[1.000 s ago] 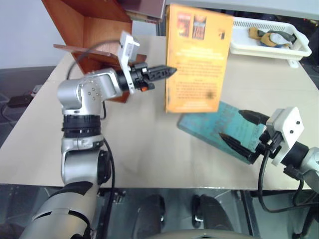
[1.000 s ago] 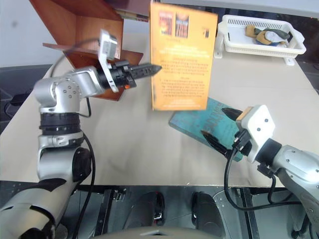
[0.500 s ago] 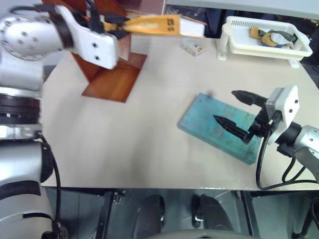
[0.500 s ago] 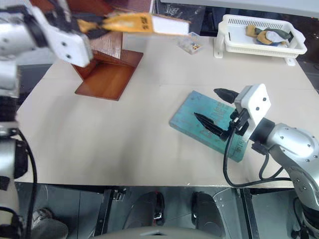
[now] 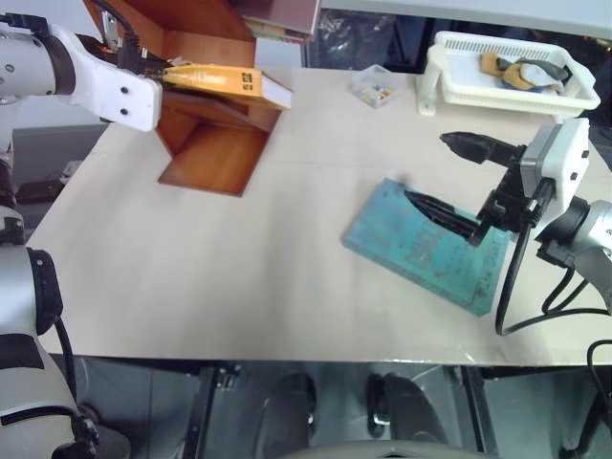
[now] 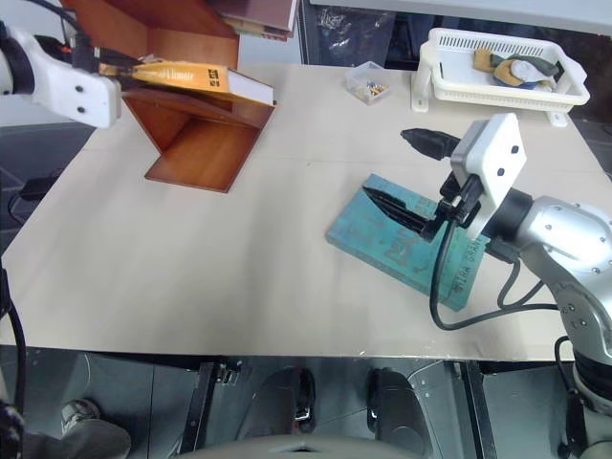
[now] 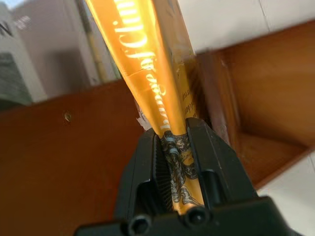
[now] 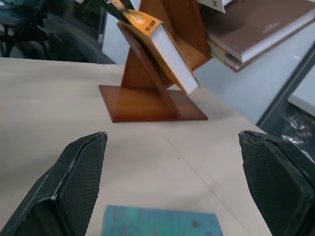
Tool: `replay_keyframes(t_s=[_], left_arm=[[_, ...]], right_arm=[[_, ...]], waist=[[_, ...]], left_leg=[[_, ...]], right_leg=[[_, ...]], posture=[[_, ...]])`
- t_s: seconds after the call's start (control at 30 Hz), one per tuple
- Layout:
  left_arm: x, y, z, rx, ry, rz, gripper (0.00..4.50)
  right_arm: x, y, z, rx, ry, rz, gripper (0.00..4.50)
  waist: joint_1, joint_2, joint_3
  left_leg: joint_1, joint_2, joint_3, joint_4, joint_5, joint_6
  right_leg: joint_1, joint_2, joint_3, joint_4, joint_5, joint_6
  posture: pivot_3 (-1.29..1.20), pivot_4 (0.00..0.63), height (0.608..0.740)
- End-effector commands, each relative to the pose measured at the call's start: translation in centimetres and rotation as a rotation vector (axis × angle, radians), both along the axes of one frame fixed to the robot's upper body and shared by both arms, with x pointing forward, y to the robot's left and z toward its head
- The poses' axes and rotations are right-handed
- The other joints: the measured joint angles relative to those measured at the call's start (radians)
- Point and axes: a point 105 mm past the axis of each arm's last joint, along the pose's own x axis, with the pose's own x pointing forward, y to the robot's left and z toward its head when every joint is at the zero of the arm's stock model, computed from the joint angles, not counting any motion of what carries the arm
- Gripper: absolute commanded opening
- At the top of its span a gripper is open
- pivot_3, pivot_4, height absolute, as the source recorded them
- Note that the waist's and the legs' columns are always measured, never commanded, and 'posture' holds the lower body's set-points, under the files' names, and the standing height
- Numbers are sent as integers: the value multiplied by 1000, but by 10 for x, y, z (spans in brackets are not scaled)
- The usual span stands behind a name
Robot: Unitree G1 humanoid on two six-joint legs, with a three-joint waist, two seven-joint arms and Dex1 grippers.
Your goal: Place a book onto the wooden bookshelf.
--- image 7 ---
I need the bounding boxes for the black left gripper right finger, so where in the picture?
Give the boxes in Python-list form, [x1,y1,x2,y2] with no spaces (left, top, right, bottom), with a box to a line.
[186,117,259,213]

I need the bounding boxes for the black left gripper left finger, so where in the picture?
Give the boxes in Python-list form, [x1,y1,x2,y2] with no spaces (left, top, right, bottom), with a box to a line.
[114,127,176,220]

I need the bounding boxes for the yellow paperback book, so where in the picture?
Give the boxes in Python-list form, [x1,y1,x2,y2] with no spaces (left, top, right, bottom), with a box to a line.
[85,0,205,216]

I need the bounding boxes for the wooden bookshelf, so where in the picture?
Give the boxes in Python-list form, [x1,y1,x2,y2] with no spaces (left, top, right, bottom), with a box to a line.
[0,18,315,236]

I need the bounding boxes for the grey and white book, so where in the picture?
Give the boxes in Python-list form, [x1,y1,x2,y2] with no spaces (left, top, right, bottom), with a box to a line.
[0,2,47,111]

